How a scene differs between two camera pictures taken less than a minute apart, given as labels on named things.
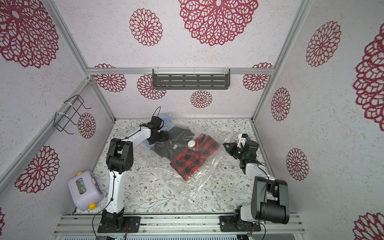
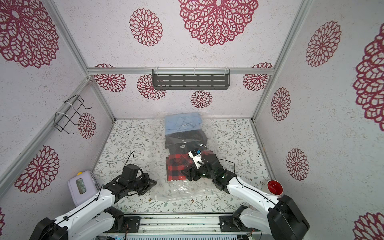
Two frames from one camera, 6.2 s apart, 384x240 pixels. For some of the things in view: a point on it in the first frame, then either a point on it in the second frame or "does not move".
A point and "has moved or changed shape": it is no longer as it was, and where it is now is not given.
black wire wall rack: (62, 121) does not move
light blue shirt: (168, 124) → (178, 122)
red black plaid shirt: (188, 161) has moved or changed shape
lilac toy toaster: (85, 191) does not move
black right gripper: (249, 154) → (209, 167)
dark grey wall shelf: (194, 78) does not move
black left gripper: (164, 137) → (149, 183)
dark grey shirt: (179, 137) → (182, 143)
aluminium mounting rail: (174, 224) does not move
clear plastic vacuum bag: (189, 163) has moved or changed shape
